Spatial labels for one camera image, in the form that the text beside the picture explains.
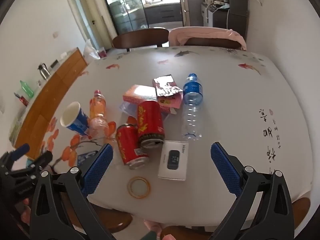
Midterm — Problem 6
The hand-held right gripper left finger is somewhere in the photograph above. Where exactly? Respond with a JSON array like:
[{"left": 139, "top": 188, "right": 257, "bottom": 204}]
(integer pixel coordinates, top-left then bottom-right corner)
[{"left": 29, "top": 143, "right": 114, "bottom": 240}]

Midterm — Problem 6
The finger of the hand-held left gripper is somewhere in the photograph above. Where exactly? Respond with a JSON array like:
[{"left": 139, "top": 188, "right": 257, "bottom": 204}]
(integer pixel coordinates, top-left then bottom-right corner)
[
  {"left": 10, "top": 151, "right": 53, "bottom": 178},
  {"left": 0, "top": 144, "right": 30, "bottom": 172}
]

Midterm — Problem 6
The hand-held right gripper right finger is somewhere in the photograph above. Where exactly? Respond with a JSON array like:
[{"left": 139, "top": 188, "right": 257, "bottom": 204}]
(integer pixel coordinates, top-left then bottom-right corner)
[{"left": 210, "top": 142, "right": 295, "bottom": 240}]

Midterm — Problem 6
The red drink can with barcode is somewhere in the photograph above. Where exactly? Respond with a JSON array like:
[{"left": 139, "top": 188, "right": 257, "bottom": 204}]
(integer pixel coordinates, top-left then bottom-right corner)
[{"left": 115, "top": 124, "right": 150, "bottom": 170}]

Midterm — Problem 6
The pink packet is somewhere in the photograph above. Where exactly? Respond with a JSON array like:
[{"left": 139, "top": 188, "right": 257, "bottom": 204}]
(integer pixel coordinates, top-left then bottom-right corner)
[{"left": 157, "top": 91, "right": 184, "bottom": 114}]

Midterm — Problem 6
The person's left hand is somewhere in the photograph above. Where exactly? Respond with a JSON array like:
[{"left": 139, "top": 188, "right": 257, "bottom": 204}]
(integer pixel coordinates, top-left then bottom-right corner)
[{"left": 20, "top": 197, "right": 32, "bottom": 225}]

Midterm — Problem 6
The blue plastic wrapper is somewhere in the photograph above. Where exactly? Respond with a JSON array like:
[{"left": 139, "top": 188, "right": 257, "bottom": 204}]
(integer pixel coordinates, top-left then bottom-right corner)
[{"left": 77, "top": 150, "right": 99, "bottom": 167}]

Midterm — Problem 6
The clear tape roll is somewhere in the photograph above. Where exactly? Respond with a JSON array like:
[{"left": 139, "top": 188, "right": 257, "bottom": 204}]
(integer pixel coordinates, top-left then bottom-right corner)
[{"left": 127, "top": 176, "right": 152, "bottom": 199}]

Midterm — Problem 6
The blue paper cup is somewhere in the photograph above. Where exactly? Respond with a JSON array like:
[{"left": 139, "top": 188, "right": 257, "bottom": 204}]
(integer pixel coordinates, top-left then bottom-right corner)
[{"left": 60, "top": 101, "right": 91, "bottom": 136}]

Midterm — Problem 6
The small red packet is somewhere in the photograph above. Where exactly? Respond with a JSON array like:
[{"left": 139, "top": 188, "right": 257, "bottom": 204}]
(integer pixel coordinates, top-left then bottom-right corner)
[{"left": 14, "top": 92, "right": 30, "bottom": 107}]

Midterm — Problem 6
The white remote control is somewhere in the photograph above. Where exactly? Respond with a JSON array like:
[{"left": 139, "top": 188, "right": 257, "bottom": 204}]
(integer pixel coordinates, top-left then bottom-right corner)
[{"left": 157, "top": 140, "right": 189, "bottom": 180}]

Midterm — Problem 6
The orange wooden sideboard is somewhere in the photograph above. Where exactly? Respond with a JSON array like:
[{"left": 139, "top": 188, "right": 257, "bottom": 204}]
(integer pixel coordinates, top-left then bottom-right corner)
[{"left": 9, "top": 47, "right": 88, "bottom": 160}]

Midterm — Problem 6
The green plastic bottle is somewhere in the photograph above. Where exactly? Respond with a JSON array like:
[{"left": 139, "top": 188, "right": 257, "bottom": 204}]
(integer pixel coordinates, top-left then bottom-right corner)
[{"left": 20, "top": 80, "right": 34, "bottom": 98}]

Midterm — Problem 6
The orange label plastic bottle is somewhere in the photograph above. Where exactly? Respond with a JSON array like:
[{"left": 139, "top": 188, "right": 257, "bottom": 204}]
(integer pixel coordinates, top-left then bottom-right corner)
[{"left": 89, "top": 89, "right": 110, "bottom": 140}]

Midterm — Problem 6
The clear plastic wrapper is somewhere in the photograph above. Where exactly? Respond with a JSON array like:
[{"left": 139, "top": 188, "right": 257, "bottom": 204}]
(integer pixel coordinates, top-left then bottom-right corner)
[{"left": 119, "top": 102, "right": 138, "bottom": 118}]

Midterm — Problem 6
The tall red drink can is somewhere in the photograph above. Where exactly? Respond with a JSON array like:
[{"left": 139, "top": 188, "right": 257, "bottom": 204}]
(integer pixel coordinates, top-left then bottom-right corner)
[{"left": 136, "top": 99, "right": 165, "bottom": 149}]

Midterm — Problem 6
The clear water bottle blue label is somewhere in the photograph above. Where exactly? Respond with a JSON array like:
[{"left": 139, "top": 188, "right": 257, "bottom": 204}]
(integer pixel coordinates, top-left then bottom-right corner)
[{"left": 180, "top": 73, "right": 203, "bottom": 140}]

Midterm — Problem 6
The pink slipper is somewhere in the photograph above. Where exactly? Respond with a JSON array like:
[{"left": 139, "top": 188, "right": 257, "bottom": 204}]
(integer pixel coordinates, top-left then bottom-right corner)
[{"left": 144, "top": 219, "right": 163, "bottom": 238}]

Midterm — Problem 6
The steel kettle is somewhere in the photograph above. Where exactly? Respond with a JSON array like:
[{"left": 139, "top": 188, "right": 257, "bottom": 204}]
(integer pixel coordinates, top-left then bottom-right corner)
[{"left": 37, "top": 63, "right": 51, "bottom": 81}]

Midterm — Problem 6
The pink cardboard box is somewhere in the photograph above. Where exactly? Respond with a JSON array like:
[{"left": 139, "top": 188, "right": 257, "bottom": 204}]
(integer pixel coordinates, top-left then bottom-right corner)
[{"left": 122, "top": 84, "right": 158, "bottom": 105}]

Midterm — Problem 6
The torn foil snack packet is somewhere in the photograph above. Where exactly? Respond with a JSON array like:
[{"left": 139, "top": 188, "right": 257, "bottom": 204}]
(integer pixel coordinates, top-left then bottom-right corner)
[{"left": 152, "top": 74, "right": 183, "bottom": 97}]

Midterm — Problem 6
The white plastic bag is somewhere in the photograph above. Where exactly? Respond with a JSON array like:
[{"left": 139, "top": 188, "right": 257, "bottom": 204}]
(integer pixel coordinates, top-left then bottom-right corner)
[{"left": 82, "top": 39, "right": 101, "bottom": 60}]

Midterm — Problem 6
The brown chair under pink cloth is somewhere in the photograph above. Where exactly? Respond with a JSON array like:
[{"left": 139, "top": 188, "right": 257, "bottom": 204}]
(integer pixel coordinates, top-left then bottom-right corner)
[{"left": 184, "top": 37, "right": 242, "bottom": 49}]

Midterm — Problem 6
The dark brown wooden chair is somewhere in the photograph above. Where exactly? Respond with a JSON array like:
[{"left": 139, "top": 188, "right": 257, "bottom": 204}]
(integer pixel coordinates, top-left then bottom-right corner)
[{"left": 112, "top": 27, "right": 170, "bottom": 52}]

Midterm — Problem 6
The pink cloth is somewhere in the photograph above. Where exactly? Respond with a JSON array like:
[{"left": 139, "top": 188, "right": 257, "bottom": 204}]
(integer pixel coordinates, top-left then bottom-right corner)
[{"left": 168, "top": 26, "right": 247, "bottom": 51}]

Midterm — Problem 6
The white door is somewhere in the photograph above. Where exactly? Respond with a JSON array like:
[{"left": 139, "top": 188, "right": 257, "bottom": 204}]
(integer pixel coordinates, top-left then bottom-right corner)
[{"left": 65, "top": 0, "right": 113, "bottom": 52}]

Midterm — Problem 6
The white appliance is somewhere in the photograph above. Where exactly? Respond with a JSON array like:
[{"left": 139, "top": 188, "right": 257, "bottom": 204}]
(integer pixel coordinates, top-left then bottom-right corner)
[{"left": 201, "top": 4, "right": 229, "bottom": 28}]

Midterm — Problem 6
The glass display cabinet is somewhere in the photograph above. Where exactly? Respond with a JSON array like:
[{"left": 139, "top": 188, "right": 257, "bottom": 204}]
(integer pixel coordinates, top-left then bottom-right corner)
[{"left": 99, "top": 0, "right": 149, "bottom": 34}]

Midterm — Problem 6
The dark tall cabinet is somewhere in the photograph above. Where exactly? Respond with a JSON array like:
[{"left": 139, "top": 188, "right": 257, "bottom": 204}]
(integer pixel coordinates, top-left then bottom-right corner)
[{"left": 212, "top": 0, "right": 249, "bottom": 30}]

